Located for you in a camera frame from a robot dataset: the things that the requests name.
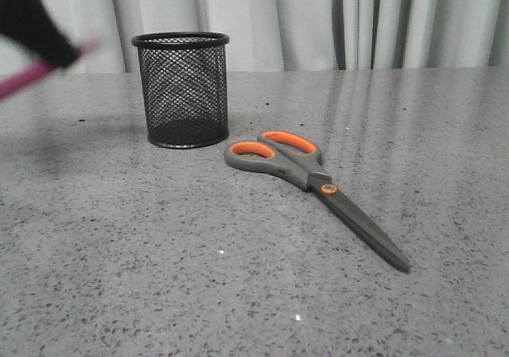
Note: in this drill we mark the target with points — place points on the grey curtain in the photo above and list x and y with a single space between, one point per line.
299 35

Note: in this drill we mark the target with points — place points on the black mesh pen cup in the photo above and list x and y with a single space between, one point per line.
184 86

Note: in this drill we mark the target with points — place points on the pink highlighter pen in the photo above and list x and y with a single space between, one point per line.
24 76

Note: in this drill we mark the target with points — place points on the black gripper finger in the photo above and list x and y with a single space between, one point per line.
28 23

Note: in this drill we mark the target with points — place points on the grey orange scissors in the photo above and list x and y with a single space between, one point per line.
299 161

